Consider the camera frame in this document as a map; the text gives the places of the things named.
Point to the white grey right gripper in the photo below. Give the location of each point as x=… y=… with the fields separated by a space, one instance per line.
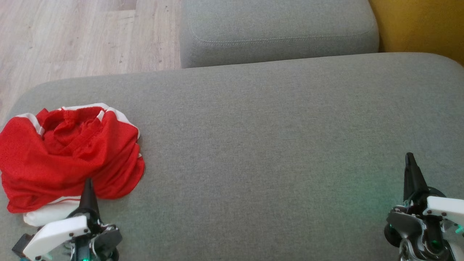
x=446 y=208

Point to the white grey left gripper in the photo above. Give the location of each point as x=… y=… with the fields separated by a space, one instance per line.
x=58 y=233

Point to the red white sports jersey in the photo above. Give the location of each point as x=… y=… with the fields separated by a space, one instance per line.
x=47 y=215

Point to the red shorts white waistband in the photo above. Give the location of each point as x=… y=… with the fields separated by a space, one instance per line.
x=54 y=163

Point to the yellow upholstered backrest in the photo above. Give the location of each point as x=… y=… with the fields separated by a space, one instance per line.
x=424 y=25

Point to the large grey sofa seat cushion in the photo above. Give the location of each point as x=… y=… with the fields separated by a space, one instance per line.
x=253 y=145

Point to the grey stitched-seam sofa cushion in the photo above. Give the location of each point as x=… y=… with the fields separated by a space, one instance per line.
x=279 y=21

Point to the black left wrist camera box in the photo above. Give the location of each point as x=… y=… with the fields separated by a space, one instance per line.
x=22 y=245

